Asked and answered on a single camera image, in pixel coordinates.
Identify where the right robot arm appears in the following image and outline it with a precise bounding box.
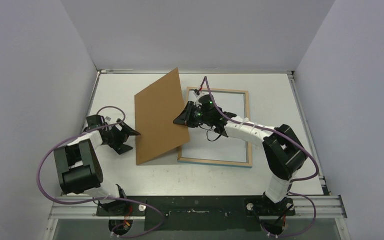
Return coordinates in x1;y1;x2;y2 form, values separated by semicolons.
173;90;307;216

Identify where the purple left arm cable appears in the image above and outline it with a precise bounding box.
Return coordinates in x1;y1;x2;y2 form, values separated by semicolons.
36;105;166;239

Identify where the brown cardboard backing board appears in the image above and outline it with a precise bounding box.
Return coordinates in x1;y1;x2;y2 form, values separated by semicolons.
134;68;190;165

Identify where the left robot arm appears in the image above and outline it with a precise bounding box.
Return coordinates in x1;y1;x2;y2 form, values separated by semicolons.
53;114;140;216

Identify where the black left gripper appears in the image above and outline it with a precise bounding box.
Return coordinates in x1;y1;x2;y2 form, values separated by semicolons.
104;119;140;154

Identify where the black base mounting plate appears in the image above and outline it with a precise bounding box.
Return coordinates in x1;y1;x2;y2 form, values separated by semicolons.
96;195;295;233

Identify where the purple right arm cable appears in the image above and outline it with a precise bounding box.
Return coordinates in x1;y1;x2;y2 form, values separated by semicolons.
193;75;320;239

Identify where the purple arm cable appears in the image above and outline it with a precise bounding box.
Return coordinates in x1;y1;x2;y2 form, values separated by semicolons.
193;75;320;239
36;105;166;239

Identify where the aluminium front rail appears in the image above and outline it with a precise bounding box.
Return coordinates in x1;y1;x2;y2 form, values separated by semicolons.
49;195;347;220

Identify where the wooden picture frame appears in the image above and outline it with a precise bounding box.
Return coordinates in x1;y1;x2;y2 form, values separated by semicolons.
178;88;252;168

